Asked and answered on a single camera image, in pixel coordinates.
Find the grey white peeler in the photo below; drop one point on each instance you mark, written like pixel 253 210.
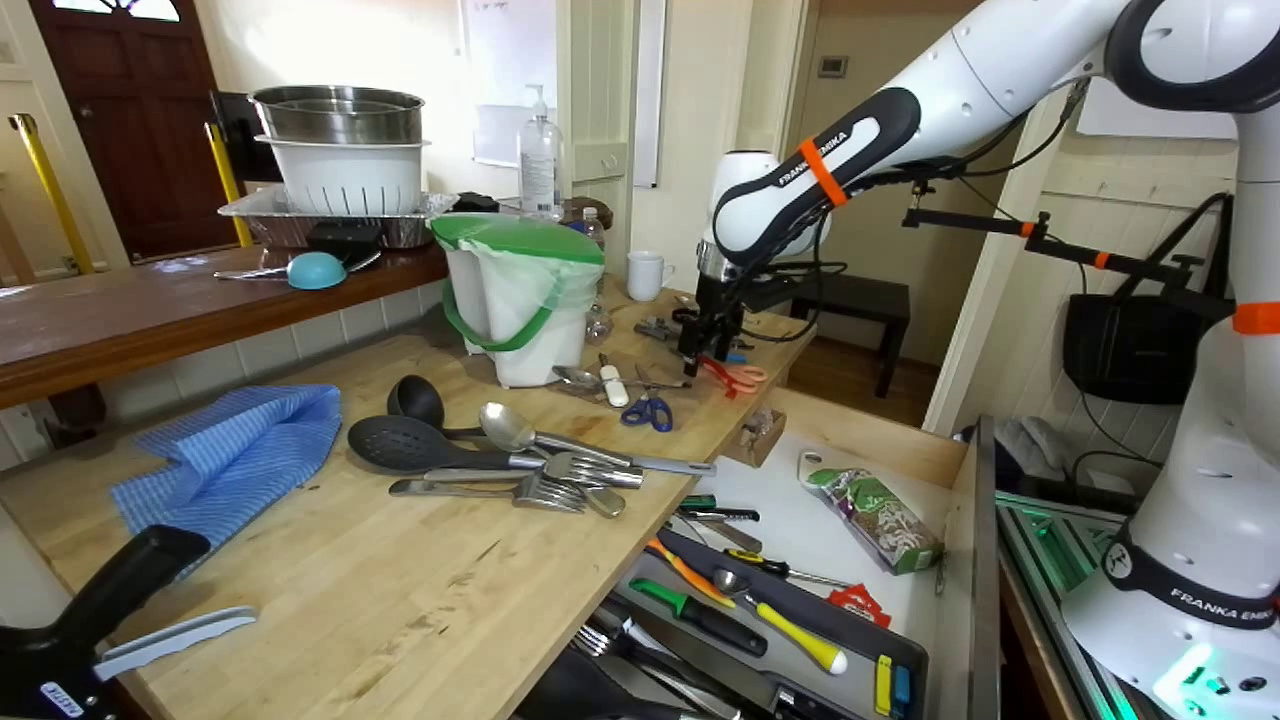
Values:
pixel 615 384

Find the black bench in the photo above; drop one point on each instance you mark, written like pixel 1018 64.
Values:
pixel 860 302

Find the small plastic water bottle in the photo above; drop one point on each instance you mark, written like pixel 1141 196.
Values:
pixel 588 227

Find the red plastic packet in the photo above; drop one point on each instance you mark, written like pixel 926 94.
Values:
pixel 860 606

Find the grey drain tray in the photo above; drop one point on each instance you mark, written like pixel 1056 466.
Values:
pixel 253 200

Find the metal bowl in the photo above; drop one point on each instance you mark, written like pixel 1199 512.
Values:
pixel 341 114

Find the black bag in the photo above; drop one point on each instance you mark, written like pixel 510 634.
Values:
pixel 1141 345

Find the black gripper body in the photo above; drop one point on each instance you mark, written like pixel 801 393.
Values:
pixel 710 312

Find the metal tongs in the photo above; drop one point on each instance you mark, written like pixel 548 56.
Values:
pixel 533 493

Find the large black spoon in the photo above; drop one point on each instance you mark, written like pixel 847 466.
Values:
pixel 404 442

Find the blue ladle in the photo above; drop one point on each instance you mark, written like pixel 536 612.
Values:
pixel 318 268

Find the metal ladle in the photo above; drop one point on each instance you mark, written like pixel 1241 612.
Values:
pixel 502 427

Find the blue cloth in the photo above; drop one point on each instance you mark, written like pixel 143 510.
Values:
pixel 234 452

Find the white bin green lid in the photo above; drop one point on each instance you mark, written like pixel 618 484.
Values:
pixel 521 306

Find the small metal utensil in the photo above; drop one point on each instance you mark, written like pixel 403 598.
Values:
pixel 573 383

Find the yellow pole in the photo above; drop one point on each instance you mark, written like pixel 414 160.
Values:
pixel 55 184
pixel 225 182

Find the tall clear glass bottle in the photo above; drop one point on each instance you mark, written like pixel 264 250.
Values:
pixel 536 155

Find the black camera pole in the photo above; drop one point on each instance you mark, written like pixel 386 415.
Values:
pixel 987 227

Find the dark brown door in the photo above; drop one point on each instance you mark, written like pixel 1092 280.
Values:
pixel 134 120

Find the white mug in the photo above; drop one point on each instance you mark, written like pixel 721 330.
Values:
pixel 645 279

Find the small yellow tool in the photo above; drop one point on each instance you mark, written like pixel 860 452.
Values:
pixel 883 683

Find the dark wooden counter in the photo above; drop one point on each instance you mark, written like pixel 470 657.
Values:
pixel 134 320

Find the white dish rack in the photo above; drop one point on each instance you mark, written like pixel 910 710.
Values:
pixel 346 182

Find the wall light switch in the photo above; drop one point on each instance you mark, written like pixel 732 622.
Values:
pixel 835 64

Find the green bag pack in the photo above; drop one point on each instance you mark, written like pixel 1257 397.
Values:
pixel 874 512

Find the open wooden drawer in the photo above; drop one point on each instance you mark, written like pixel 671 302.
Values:
pixel 764 484

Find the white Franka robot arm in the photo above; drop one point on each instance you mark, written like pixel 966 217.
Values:
pixel 1202 507

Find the black cutlery tray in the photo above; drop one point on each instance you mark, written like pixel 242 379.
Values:
pixel 852 627

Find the small black ladle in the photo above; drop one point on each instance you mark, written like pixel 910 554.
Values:
pixel 419 397

